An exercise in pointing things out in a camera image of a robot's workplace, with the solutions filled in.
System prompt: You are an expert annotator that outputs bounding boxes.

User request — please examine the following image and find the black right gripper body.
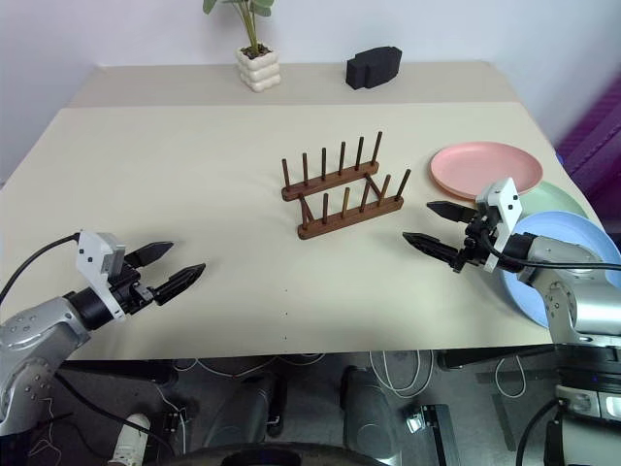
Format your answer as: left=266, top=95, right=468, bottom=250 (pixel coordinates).
left=449, top=212, right=502, bottom=274

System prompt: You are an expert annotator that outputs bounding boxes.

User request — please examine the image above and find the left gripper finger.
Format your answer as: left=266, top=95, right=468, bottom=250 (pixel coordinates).
left=154, top=262, right=208, bottom=307
left=126, top=240, right=176, bottom=269

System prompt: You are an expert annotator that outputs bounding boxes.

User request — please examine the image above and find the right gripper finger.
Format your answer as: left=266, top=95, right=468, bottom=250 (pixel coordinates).
left=402, top=231, right=460, bottom=268
left=426, top=200, right=479, bottom=225

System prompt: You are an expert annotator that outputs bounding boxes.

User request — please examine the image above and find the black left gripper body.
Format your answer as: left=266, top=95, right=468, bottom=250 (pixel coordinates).
left=108, top=261, right=162, bottom=317

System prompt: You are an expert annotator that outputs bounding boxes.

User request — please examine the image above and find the wooden dish rack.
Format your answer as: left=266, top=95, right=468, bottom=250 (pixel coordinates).
left=280, top=129, right=414, bottom=242

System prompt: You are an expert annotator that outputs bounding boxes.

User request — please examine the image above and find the pink round plate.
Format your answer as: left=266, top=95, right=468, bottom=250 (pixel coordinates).
left=428, top=141, right=543, bottom=204

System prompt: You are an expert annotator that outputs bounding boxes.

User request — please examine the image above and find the green round plate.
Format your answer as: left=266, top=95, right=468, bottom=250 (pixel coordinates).
left=515, top=180, right=591, bottom=222

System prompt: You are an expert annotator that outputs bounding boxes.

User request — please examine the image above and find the blue round plate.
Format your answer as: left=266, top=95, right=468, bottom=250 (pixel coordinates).
left=496, top=211, right=621, bottom=329

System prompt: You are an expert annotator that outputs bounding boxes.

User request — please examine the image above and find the white shoe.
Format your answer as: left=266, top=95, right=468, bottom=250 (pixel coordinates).
left=107, top=412, right=152, bottom=466

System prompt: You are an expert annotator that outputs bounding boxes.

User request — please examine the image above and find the dark rounded leg shape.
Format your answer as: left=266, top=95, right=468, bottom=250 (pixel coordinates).
left=339, top=365, right=405, bottom=458
left=236, top=374, right=288, bottom=439

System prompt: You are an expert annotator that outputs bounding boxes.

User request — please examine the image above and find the black foam block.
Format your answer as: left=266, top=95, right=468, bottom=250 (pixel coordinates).
left=344, top=45, right=406, bottom=91

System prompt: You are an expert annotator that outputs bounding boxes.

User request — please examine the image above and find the purple ribbed object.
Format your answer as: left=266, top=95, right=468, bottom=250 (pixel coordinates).
left=554, top=76, right=621, bottom=217

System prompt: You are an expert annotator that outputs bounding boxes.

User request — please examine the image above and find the white bubbly plant pot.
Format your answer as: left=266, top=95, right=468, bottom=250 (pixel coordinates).
left=235, top=44, right=283, bottom=93

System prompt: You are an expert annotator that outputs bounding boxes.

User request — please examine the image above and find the green leafy plant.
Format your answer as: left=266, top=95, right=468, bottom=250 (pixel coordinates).
left=202, top=0, right=280, bottom=54

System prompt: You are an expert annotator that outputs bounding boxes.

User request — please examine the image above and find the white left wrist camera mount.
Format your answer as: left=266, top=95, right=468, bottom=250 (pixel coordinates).
left=76, top=230, right=129, bottom=322

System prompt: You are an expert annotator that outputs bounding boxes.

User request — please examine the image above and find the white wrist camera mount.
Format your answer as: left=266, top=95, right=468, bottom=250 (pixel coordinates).
left=76, top=230, right=129, bottom=322
left=474, top=177, right=525, bottom=274

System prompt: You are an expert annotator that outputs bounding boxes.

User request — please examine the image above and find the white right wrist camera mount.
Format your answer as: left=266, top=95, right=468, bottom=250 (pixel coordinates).
left=474, top=177, right=525, bottom=274

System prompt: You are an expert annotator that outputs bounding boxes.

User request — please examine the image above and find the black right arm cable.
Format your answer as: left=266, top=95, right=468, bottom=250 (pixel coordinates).
left=478, top=220, right=621, bottom=273

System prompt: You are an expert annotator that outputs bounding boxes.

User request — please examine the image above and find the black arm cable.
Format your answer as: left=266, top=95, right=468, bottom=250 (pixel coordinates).
left=0, top=232, right=82, bottom=303
left=478, top=220, right=621, bottom=273

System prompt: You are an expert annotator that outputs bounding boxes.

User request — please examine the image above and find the white tangled floor cable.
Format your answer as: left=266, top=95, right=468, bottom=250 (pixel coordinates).
left=171, top=352, right=327, bottom=385

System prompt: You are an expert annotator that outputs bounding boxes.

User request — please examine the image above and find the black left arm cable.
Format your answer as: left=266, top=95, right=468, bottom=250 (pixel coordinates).
left=0, top=232, right=82, bottom=303

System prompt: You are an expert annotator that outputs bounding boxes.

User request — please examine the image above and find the black table frame beam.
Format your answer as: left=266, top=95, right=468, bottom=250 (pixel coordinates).
left=435, top=346, right=557, bottom=371

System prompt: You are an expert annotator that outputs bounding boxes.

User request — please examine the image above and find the black floor cable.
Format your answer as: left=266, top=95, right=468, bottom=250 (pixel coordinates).
left=55, top=371, right=188, bottom=455

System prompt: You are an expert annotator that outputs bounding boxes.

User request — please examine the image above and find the white looped floor cable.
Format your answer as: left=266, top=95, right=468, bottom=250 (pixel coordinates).
left=493, top=356, right=531, bottom=398
left=368, top=349, right=436, bottom=400

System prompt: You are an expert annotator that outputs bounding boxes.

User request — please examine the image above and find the black metal floor bracket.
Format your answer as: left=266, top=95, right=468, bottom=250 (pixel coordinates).
left=403, top=402, right=461, bottom=466

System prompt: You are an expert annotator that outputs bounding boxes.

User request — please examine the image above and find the black thick cable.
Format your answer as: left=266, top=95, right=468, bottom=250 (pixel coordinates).
left=512, top=400, right=567, bottom=466

